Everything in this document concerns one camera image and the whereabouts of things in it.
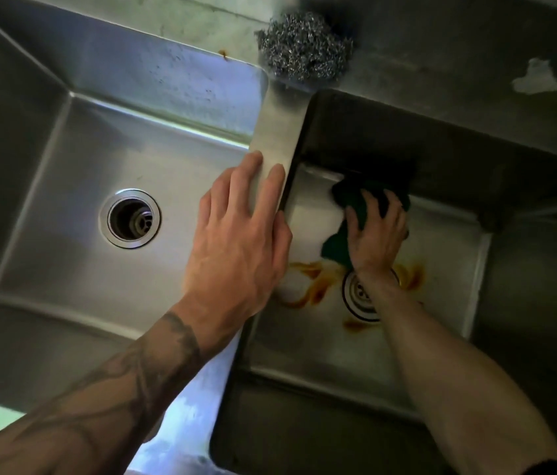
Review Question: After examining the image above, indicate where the person's left hand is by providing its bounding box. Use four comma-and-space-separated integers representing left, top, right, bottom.
179, 150, 293, 340

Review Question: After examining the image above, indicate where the green scouring cloth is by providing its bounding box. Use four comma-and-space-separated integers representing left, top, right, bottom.
320, 175, 412, 272

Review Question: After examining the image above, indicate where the person's right hand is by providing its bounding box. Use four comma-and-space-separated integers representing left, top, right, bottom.
345, 188, 410, 288

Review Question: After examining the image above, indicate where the grey steel wool scourer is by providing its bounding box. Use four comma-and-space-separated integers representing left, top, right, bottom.
255, 12, 354, 84

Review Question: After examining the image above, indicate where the person's right forearm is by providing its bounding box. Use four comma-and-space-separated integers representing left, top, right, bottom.
360, 271, 557, 475

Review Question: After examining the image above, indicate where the stainless steel sink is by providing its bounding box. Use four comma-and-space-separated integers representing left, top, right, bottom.
0, 0, 309, 475
209, 0, 557, 475

